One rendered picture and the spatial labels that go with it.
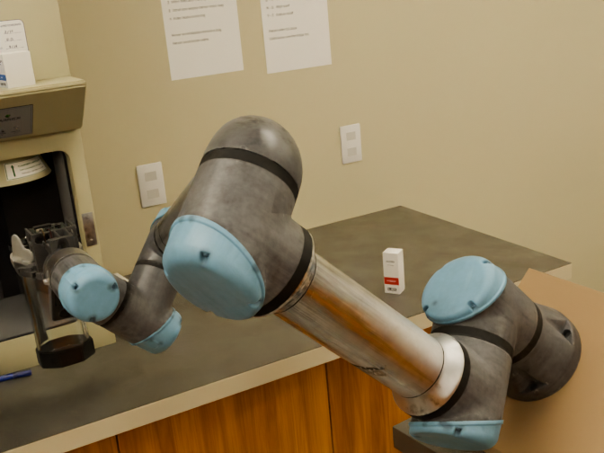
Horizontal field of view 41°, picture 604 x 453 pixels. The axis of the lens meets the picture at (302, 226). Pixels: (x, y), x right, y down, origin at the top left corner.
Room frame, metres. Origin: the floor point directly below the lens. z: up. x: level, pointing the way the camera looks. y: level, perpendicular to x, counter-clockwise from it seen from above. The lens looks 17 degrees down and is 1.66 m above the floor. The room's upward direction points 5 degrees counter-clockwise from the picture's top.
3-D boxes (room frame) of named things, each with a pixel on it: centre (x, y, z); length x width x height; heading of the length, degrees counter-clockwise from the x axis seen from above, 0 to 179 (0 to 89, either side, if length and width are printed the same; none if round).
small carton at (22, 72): (1.49, 0.49, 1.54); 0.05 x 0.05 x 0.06; 36
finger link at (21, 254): (1.29, 0.48, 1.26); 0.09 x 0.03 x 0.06; 51
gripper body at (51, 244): (1.22, 0.39, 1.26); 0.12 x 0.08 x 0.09; 27
